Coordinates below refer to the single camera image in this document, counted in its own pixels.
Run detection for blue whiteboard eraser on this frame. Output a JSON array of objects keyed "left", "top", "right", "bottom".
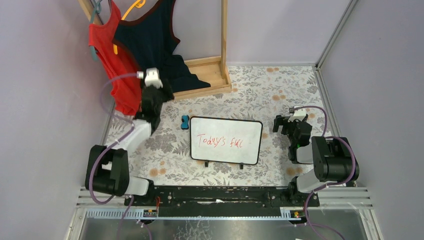
[{"left": 180, "top": 115, "right": 190, "bottom": 130}]

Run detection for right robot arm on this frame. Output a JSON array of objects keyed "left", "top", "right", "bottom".
[{"left": 272, "top": 115, "right": 360, "bottom": 194}]

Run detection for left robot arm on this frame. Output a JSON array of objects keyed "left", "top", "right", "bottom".
[{"left": 85, "top": 78, "right": 175, "bottom": 199}]

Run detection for black framed whiteboard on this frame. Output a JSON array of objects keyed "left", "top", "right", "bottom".
[{"left": 189, "top": 116, "right": 264, "bottom": 169}]

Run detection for floral table mat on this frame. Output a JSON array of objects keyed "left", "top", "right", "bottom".
[{"left": 128, "top": 66, "right": 331, "bottom": 186}]

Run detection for red tank top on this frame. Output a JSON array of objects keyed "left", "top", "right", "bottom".
[{"left": 88, "top": 1, "right": 142, "bottom": 116}]

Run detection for navy tank top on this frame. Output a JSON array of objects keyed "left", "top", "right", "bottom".
[{"left": 112, "top": 0, "right": 211, "bottom": 93}]

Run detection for wooden clothes rack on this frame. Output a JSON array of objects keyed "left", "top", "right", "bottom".
[{"left": 78, "top": 0, "right": 233, "bottom": 107}]

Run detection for yellow hanger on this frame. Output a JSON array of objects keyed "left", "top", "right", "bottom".
[{"left": 112, "top": 0, "right": 147, "bottom": 56}]

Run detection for teal hanger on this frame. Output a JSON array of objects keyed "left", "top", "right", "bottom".
[{"left": 89, "top": 0, "right": 104, "bottom": 62}]

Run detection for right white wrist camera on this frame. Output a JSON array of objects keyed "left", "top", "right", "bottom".
[{"left": 288, "top": 106, "right": 308, "bottom": 122}]

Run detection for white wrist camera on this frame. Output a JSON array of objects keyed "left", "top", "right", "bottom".
[
  {"left": 288, "top": 106, "right": 308, "bottom": 122},
  {"left": 136, "top": 67, "right": 163, "bottom": 89}
]

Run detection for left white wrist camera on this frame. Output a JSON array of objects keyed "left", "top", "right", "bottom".
[{"left": 136, "top": 67, "right": 163, "bottom": 89}]

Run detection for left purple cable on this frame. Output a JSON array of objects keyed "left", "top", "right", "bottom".
[{"left": 88, "top": 72, "right": 147, "bottom": 240}]

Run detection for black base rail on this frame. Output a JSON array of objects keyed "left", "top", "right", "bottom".
[{"left": 131, "top": 185, "right": 320, "bottom": 218}]

